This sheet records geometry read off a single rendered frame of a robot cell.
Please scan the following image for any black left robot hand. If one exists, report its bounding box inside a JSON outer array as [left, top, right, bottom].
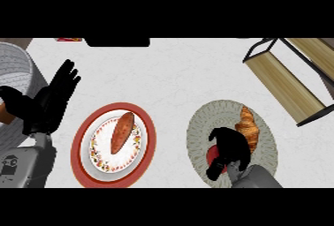
[[0, 58, 82, 137]]

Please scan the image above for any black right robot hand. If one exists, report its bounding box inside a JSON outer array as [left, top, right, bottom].
[[205, 126, 252, 182]]

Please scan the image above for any red pear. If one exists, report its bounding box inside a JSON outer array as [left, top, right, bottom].
[[205, 145, 228, 175]]

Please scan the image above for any round grey woven placemat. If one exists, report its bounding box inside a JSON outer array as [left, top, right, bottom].
[[184, 99, 279, 189]]

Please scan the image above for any round red placemat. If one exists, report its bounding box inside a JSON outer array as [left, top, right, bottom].
[[69, 102, 157, 189]]

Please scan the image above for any golden croissant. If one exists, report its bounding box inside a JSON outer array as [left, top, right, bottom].
[[233, 105, 261, 154]]

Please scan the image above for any white wicker basket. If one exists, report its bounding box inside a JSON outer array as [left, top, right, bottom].
[[0, 41, 50, 154]]

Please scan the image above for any orange sweet potato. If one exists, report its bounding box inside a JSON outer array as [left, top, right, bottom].
[[109, 111, 135, 155]]

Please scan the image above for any white floral plate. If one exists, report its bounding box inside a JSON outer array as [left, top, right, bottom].
[[79, 109, 149, 182]]

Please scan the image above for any black appliance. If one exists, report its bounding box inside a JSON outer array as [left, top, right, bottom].
[[82, 37, 150, 48]]

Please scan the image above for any wooden tiered shelf black frame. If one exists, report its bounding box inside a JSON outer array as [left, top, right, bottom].
[[240, 37, 334, 128]]

